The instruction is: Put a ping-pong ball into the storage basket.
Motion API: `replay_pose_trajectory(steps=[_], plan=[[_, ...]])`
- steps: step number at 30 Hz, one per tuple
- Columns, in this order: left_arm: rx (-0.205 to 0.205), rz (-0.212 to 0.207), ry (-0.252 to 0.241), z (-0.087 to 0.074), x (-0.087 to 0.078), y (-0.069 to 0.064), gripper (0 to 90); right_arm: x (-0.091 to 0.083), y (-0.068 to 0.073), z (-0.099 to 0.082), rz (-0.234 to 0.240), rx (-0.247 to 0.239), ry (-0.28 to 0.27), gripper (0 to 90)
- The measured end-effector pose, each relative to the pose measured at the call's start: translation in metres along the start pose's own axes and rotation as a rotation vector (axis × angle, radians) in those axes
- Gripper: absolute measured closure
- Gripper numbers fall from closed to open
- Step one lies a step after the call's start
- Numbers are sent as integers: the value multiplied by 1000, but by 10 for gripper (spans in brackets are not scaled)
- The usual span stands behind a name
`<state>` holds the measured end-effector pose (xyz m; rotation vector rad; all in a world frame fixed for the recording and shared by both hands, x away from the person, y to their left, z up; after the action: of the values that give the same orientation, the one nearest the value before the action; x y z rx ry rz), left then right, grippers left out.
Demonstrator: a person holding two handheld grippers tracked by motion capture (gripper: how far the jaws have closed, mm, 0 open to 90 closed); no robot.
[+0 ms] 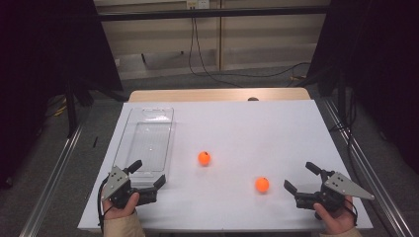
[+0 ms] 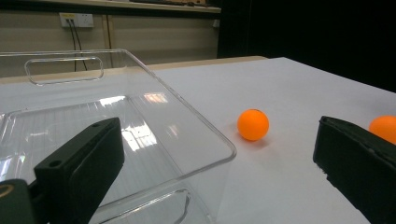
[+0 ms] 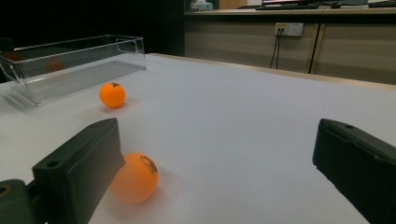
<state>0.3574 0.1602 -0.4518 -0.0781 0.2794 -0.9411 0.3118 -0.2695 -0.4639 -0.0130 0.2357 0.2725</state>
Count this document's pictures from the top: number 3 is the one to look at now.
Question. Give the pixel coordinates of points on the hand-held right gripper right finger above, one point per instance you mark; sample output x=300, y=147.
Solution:
x=361, y=168

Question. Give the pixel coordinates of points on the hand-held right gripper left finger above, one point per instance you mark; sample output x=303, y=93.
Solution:
x=77, y=165

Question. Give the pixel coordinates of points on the orange table tennis ball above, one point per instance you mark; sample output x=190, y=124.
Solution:
x=137, y=183
x=112, y=95

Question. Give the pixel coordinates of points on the clear plastic container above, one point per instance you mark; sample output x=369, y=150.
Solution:
x=77, y=77

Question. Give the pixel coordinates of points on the wooden counter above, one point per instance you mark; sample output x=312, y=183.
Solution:
x=351, y=49

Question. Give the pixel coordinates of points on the white table sheet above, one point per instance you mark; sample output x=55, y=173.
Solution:
x=233, y=124

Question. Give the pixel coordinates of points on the black computer mouse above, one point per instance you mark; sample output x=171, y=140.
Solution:
x=336, y=5

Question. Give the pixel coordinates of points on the dark keyboard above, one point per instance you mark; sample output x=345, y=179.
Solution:
x=383, y=4

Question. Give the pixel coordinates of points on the black keyboard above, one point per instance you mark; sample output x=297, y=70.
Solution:
x=288, y=6

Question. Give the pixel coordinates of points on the pale blue and white packet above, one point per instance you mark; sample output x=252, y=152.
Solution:
x=201, y=5

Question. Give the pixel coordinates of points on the white wall outlet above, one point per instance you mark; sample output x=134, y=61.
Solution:
x=289, y=29

